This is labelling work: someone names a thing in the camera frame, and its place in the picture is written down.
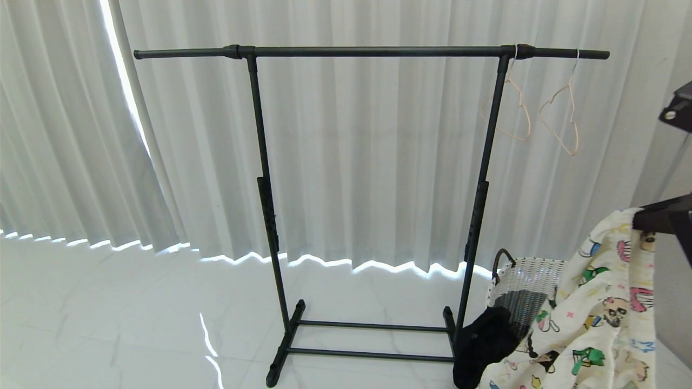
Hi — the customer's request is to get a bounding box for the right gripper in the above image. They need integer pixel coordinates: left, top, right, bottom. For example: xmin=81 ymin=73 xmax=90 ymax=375
xmin=673 ymin=193 xmax=692 ymax=269

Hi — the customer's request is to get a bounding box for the cream printed garment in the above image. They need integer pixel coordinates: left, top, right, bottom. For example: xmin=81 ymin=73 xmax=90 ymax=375
xmin=478 ymin=208 xmax=657 ymax=389

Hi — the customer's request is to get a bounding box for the pink clothes hanger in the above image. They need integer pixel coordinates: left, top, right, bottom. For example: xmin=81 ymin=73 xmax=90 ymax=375
xmin=538 ymin=50 xmax=581 ymax=157
xmin=481 ymin=46 xmax=532 ymax=143

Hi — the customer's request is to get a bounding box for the white laundry basket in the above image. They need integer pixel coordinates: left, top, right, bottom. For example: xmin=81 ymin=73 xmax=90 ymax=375
xmin=487 ymin=249 xmax=568 ymax=346

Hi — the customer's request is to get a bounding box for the black clothes rack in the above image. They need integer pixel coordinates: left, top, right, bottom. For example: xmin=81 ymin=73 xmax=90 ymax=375
xmin=134 ymin=43 xmax=610 ymax=388

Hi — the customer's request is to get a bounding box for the black garment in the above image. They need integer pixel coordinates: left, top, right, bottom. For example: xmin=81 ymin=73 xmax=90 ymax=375
xmin=453 ymin=306 xmax=522 ymax=389

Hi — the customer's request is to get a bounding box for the white curtain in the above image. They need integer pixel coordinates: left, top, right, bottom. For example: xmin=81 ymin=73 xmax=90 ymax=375
xmin=0 ymin=0 xmax=692 ymax=279

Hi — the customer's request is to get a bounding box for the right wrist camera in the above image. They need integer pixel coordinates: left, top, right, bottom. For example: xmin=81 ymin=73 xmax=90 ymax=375
xmin=658 ymin=81 xmax=692 ymax=133

